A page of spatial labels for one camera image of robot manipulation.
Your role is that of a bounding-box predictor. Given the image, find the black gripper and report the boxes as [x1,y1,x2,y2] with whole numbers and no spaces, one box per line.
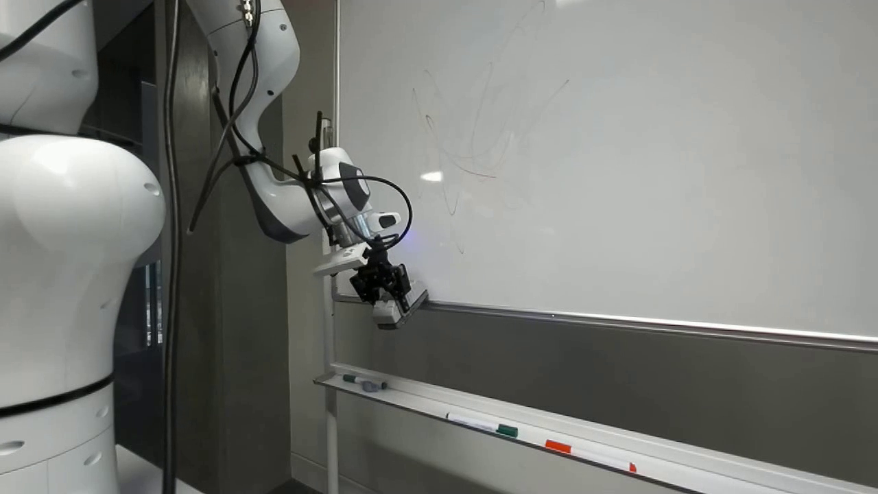
[349,241,414,314]

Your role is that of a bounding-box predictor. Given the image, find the grey whiteboard duster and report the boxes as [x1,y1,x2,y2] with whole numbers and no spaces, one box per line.
[370,283,431,332]

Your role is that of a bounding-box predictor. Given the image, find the green capped white marker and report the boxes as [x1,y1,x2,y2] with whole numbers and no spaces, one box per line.
[445,412,521,439]

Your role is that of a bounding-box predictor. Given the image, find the white whiteboard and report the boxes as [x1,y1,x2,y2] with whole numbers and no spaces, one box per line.
[335,0,878,354]

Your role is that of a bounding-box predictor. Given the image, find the white marker tray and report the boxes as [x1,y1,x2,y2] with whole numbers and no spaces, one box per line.
[312,365,878,494]

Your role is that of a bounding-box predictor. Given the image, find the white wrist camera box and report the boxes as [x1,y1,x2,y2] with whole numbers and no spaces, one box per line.
[312,241,374,281]

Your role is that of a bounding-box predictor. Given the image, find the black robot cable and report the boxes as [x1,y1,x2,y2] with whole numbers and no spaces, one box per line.
[160,0,416,494]

